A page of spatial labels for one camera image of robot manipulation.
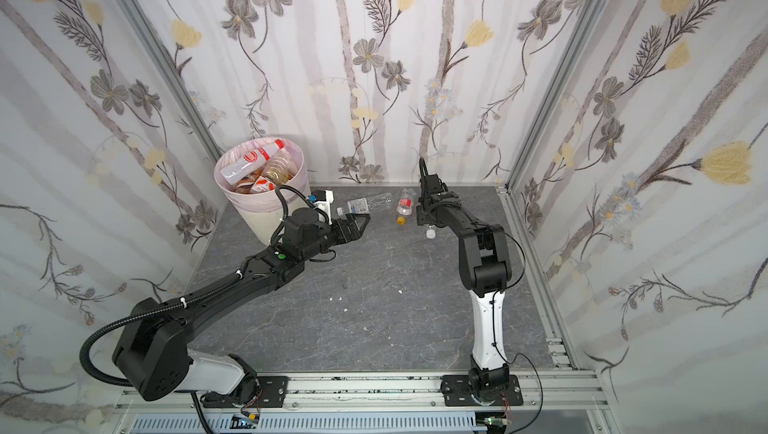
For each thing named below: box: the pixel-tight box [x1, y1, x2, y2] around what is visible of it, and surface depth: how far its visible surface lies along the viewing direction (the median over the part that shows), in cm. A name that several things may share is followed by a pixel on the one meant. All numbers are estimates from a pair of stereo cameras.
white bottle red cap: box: [220, 139, 285, 185], surface depth 90 cm
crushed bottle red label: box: [396, 188, 417, 216], surface depth 112 cm
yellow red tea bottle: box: [263, 148, 298, 186], surface depth 95 cm
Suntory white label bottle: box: [337, 192, 393, 216], surface depth 110 cm
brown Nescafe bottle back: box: [233, 174, 255, 194], surface depth 90 cm
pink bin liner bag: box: [214, 136, 308, 212], surface depth 87 cm
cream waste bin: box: [223, 196, 284, 246], surface depth 89 cm
